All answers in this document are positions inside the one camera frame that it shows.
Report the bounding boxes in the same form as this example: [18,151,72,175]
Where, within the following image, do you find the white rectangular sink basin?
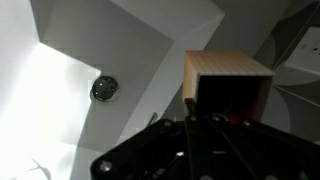
[0,0,226,180]

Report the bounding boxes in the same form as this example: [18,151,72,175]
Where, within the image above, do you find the round black metal knob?
[90,75,120,103]

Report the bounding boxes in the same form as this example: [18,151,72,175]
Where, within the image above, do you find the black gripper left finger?
[89,97,234,180]

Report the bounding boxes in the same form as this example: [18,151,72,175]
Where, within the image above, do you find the small wooden box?
[181,49,276,126]

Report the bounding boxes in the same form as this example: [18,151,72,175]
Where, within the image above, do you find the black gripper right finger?
[213,113,320,180]

